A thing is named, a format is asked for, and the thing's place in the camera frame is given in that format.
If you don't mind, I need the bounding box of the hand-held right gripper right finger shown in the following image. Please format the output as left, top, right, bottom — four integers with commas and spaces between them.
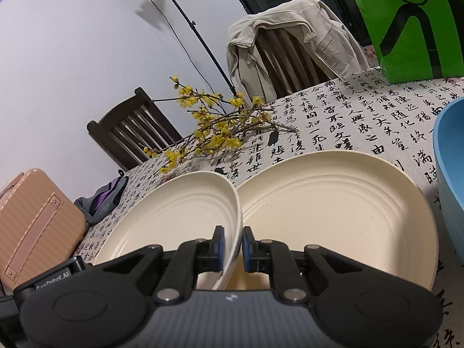
242, 226, 367, 304

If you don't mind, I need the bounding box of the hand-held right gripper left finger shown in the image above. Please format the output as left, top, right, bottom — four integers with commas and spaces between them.
93, 226, 226, 304

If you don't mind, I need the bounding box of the cream ribbed plate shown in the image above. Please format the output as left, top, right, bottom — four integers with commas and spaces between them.
225, 150, 439, 292
92, 171, 243, 291

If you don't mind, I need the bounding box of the blue bowl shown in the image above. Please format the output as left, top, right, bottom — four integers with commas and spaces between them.
433, 97, 464, 258

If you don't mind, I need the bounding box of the pink suitcase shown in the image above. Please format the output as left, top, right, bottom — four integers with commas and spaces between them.
0, 168, 89, 292

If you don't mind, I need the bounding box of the grey purple cloth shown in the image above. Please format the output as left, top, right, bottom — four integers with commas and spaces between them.
74, 170, 129, 224

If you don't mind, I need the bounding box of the yellow flower branch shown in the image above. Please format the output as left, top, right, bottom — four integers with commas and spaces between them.
143, 76, 300, 175

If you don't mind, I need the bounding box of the dark wooden chair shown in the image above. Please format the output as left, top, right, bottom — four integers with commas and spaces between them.
255, 27, 329, 98
86, 87, 184, 171

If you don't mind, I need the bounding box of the calligraphy printed tablecloth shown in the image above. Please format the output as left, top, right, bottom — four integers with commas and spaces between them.
74, 67, 464, 348

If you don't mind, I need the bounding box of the chair with beige jacket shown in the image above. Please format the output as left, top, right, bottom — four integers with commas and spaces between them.
226, 0, 370, 109

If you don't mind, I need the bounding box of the green paper bag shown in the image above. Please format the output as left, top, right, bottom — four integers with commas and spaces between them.
341, 0, 464, 84

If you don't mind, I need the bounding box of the black light power cable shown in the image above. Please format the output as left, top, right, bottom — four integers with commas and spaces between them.
148, 0, 215, 92

